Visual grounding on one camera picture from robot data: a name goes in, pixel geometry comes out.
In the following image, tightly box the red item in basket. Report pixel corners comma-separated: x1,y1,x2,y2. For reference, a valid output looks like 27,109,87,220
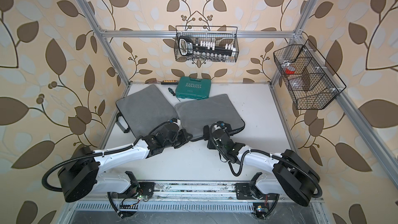
284,65,296,76

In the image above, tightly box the wire basket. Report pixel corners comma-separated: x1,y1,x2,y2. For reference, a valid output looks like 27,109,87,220
174,24,239,63
273,39,346,110

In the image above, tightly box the right wire basket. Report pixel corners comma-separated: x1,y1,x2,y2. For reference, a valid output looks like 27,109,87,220
273,39,346,110

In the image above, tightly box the green black screwdriver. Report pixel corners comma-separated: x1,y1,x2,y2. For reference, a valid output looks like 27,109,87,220
168,88,180,102

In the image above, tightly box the small circuit board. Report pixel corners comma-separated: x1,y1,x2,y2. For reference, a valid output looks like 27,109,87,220
253,203,269,219

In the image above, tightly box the aluminium frame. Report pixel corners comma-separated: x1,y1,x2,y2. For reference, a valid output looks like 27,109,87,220
80,0,398,224

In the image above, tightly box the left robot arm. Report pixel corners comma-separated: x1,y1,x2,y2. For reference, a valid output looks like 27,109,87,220
41,120,193,203

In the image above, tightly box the grey laptop bag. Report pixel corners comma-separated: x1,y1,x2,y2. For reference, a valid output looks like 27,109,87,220
175,94,245,142
116,85,178,137

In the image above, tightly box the back wire basket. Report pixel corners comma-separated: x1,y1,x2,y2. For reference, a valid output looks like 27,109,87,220
174,24,239,63

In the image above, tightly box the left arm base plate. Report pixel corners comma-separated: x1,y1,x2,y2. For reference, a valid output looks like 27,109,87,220
134,181,155,202

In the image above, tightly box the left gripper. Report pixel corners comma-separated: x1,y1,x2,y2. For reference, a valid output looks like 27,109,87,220
163,128,193,149

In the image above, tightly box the green tool case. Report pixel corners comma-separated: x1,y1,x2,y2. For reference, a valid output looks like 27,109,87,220
175,77,211,100

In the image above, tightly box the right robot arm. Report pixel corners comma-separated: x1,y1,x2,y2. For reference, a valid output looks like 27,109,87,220
203,121,323,206

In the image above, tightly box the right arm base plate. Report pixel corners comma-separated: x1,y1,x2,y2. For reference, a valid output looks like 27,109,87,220
234,183,274,200

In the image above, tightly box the black screwdriver bit holder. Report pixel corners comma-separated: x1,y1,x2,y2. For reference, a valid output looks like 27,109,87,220
161,80,179,85

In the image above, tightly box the white slotted cable duct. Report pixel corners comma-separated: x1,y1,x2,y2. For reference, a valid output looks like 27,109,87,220
76,201,254,213

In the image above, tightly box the black socket rail set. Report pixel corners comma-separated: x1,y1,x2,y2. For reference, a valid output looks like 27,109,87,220
174,35,239,57

